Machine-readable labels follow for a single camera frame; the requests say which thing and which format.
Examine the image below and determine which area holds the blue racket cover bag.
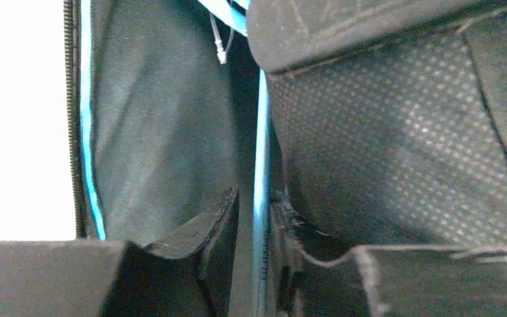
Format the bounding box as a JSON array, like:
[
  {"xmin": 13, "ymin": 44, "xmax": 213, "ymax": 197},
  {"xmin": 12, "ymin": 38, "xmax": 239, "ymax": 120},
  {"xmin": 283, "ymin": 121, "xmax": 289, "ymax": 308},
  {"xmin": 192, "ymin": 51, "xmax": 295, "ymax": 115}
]
[{"xmin": 63, "ymin": 0, "xmax": 507, "ymax": 317}]

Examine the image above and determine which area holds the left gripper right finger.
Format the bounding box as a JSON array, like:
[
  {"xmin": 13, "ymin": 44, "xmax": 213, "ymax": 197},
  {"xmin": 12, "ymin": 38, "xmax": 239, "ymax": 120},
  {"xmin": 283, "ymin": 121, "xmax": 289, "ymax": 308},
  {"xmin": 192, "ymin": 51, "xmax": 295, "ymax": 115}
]
[{"xmin": 269, "ymin": 192, "xmax": 507, "ymax": 316}]

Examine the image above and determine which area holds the blue racket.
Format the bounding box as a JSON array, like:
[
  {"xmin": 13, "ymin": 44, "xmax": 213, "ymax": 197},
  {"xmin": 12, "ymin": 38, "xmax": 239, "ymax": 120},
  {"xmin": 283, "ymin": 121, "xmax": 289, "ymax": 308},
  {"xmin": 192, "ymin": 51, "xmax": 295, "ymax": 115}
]
[{"xmin": 199, "ymin": 0, "xmax": 271, "ymax": 316}]

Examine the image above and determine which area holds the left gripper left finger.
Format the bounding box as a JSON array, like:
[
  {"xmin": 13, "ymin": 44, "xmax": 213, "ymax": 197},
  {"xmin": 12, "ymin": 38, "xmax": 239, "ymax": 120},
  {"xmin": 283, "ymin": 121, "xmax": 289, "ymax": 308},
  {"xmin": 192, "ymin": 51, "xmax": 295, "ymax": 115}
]
[{"xmin": 0, "ymin": 188, "xmax": 240, "ymax": 316}]

